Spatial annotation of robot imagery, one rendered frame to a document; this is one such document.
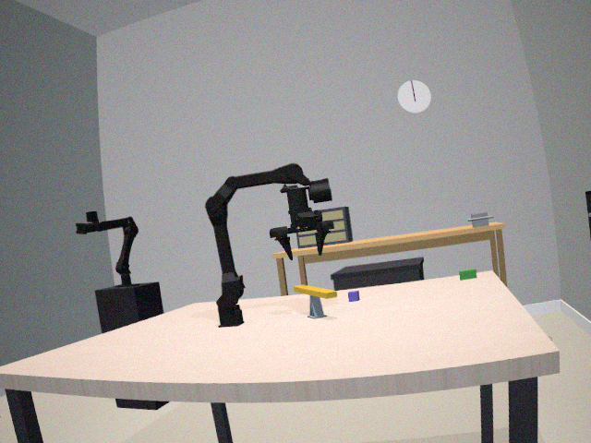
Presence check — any small purple cube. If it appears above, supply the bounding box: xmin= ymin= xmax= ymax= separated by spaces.
xmin=348 ymin=291 xmax=360 ymax=302

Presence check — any yellow bar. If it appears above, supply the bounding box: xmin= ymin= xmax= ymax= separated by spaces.
xmin=294 ymin=284 xmax=337 ymax=299

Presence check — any green rectangular block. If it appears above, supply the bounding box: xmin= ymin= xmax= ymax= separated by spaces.
xmin=459 ymin=269 xmax=476 ymax=281

